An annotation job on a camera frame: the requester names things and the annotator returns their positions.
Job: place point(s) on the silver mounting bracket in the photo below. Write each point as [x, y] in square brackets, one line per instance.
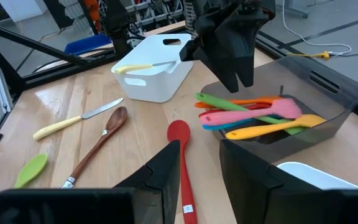
[0, 87]

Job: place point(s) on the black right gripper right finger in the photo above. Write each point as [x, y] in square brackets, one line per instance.
[253, 193]

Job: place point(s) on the brown wooden spoon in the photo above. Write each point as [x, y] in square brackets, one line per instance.
[113, 121]

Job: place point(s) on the red silicone spatula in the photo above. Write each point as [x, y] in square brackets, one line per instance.
[210, 112]

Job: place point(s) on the orange silicone spatula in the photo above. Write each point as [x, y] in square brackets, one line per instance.
[253, 101]

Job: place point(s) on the blue silicone spatula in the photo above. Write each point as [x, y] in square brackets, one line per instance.
[222, 126]

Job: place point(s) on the orange background object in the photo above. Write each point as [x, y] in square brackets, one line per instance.
[92, 9]

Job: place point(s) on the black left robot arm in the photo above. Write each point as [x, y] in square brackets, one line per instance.
[118, 25]

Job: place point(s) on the yellow silicone spatula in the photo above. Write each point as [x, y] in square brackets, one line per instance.
[275, 127]

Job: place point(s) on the white cabinet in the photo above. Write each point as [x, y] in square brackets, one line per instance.
[20, 9]

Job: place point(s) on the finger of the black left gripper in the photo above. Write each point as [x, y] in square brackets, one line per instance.
[213, 56]
[244, 46]

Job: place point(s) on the green silicone spoon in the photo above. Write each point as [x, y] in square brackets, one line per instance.
[31, 169]

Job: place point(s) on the pink silicone spatula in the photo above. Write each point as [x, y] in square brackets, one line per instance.
[259, 113]

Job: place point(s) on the grey translucent plastic bin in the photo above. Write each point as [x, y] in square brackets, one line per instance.
[337, 102]

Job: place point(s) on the blue plastic crate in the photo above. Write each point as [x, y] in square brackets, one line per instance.
[87, 45]

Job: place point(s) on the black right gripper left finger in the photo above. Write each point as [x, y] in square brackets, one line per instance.
[157, 193]

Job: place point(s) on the red silicone spoon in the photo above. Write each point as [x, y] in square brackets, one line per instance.
[179, 132]

